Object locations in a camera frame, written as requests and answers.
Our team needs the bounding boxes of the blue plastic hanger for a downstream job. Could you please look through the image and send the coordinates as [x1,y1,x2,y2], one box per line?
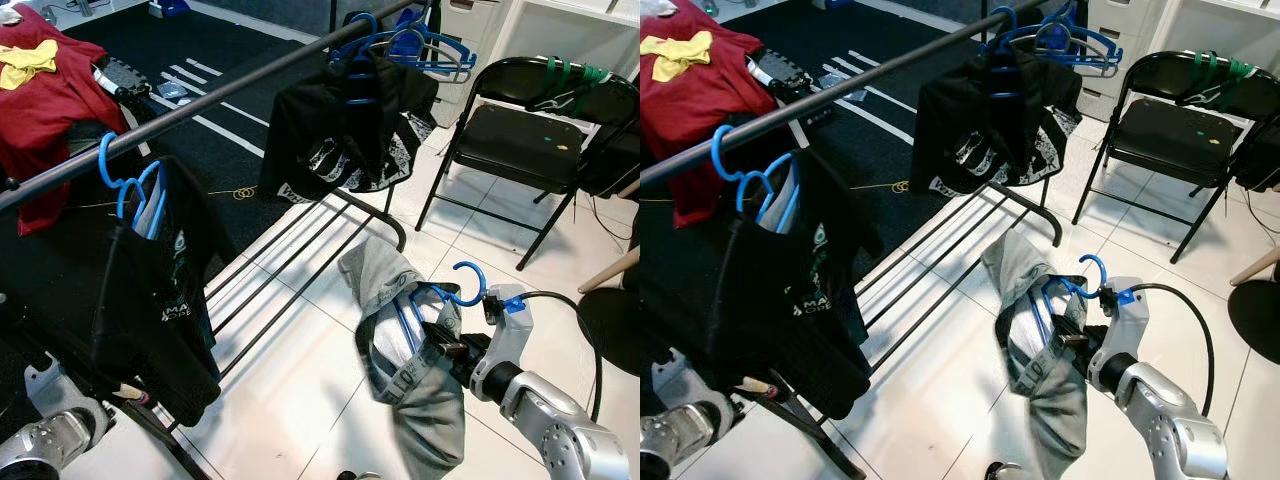
[710,123,801,236]
[385,262,489,361]
[1030,255,1111,351]
[328,10,386,109]
[985,5,1031,101]
[97,130,169,243]
[1030,0,1126,76]
[385,8,479,83]

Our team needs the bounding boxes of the grey green t-shirt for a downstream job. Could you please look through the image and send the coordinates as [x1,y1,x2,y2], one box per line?
[980,230,1091,480]
[338,238,471,480]

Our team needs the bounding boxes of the green plastic hanger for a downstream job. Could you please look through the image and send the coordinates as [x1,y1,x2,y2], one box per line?
[540,55,613,101]
[1195,50,1263,96]

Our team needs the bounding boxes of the beige wooden pole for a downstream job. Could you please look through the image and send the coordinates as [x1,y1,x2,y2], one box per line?
[578,245,641,296]
[1230,245,1280,288]

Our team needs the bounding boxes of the black folding chair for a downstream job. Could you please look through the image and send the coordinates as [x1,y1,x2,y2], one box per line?
[415,55,641,271]
[1072,50,1280,263]

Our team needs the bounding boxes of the black garment with white print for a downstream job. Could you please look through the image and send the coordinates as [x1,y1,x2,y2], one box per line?
[908,45,1086,196]
[258,45,441,206]

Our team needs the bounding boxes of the black draped garment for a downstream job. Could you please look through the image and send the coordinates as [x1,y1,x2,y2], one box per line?
[1232,95,1280,193]

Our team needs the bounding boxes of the black Petronas print t-shirt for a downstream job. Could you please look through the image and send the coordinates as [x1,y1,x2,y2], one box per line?
[640,150,886,421]
[0,155,241,429]

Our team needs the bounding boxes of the white drawer cabinet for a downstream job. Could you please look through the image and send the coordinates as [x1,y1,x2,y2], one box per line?
[1085,0,1280,96]
[440,0,641,101]

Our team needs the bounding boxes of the black metal clothes rack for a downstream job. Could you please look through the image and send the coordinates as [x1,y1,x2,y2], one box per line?
[640,0,1066,480]
[0,0,441,480]

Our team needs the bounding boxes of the red garment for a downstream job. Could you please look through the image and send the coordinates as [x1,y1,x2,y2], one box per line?
[0,5,131,236]
[640,10,766,229]

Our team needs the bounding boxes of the bright yellow rag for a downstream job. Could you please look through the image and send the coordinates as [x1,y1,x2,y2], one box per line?
[0,38,61,91]
[640,30,716,83]

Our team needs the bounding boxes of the black floor mat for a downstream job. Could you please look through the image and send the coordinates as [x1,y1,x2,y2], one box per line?
[60,0,341,231]
[720,0,1001,201]

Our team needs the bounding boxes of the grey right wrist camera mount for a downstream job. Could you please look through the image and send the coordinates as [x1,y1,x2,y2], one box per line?
[1095,277,1151,386]
[470,283,536,396]

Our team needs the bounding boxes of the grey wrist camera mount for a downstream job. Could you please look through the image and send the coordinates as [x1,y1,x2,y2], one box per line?
[22,362,106,421]
[1095,277,1151,386]
[470,283,536,396]
[650,360,731,416]

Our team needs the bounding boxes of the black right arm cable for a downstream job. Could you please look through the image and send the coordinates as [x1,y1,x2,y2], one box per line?
[520,290,604,421]
[1140,283,1216,416]

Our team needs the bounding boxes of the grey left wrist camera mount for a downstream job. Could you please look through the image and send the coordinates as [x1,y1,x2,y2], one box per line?
[650,360,731,416]
[22,362,106,421]

